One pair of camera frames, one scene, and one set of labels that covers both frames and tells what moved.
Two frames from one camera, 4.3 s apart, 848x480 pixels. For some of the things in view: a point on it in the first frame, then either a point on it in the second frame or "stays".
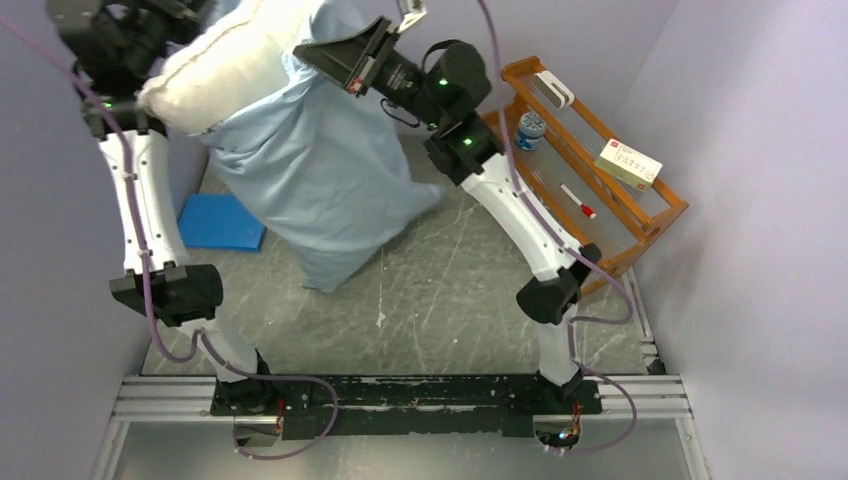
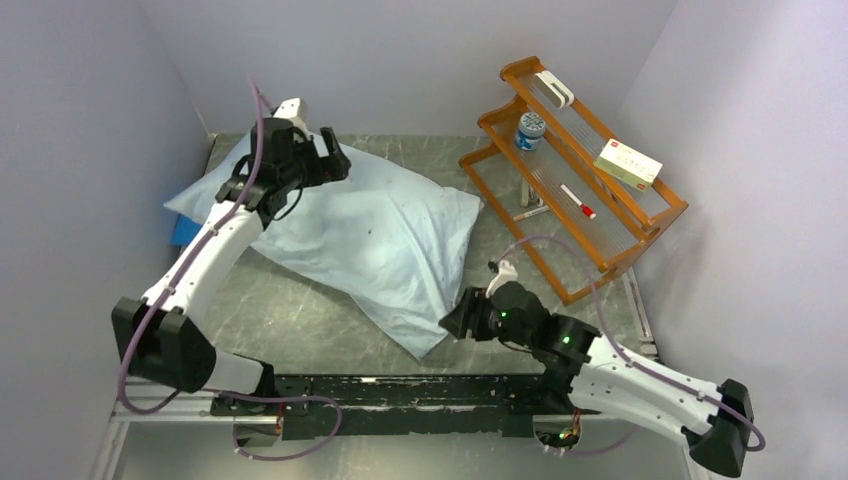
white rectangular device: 551,86 stays
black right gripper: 355,61 to 468,314
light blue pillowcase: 317,168 to 395,252
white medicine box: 628,165 stays
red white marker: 587,211 stays
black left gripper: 184,16 to 331,168
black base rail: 474,405 stays
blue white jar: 531,126 stays
